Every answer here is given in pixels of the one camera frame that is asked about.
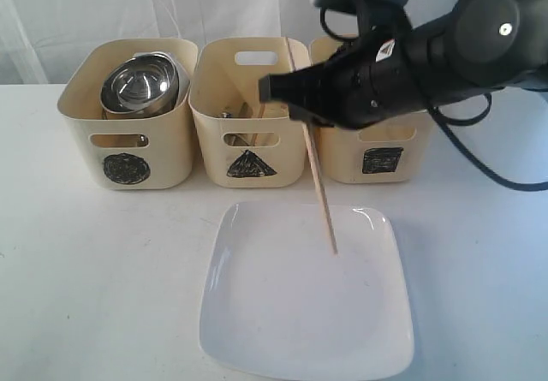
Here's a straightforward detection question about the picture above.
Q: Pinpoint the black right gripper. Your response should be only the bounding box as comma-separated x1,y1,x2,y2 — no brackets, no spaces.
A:
258,27,426,130

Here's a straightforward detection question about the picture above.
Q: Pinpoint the wooden chopstick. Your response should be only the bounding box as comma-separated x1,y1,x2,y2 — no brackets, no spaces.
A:
284,36,339,256
249,103,265,146

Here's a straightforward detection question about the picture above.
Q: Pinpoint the small white bowl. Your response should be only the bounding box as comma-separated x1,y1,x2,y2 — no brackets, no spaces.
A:
130,51,190,116

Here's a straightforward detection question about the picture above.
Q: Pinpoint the stainless steel bowl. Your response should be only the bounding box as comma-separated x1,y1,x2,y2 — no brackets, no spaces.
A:
100,52,180,119

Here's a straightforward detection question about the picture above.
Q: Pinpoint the white square plate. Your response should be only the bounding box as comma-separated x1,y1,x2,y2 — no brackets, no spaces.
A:
199,201,414,380

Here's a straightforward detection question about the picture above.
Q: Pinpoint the steel table knife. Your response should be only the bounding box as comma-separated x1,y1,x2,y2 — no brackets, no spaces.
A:
232,102,253,146

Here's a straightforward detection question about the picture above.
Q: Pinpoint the steel mug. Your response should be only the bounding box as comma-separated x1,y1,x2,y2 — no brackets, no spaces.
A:
136,134,149,147

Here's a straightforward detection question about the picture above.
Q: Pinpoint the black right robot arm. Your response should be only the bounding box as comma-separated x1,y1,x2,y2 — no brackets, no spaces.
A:
258,0,547,129

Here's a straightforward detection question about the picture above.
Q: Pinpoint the cream bin triangle mark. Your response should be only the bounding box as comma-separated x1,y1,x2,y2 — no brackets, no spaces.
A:
188,37,311,188

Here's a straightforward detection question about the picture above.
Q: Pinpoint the cream bin square mark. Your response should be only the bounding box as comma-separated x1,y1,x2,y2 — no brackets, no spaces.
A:
307,33,449,185

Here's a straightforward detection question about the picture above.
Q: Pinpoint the cream bin circle mark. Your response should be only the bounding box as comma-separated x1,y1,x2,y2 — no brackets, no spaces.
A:
57,39,199,190

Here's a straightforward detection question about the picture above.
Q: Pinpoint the white backdrop curtain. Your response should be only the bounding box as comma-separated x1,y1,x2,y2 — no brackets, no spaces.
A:
1,0,323,84

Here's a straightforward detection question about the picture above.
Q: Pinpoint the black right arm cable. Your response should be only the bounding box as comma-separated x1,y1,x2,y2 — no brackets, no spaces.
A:
319,6,548,193

